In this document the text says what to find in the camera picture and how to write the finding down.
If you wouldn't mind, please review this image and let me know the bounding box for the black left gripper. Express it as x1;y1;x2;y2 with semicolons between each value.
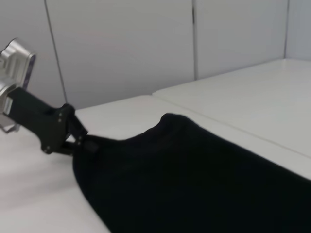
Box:
4;86;99;157

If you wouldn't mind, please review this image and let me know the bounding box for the black T-shirt with FREE print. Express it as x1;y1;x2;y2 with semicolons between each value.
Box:
72;112;311;233

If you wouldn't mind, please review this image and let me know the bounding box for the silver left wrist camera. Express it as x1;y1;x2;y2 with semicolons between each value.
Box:
0;38;37;89

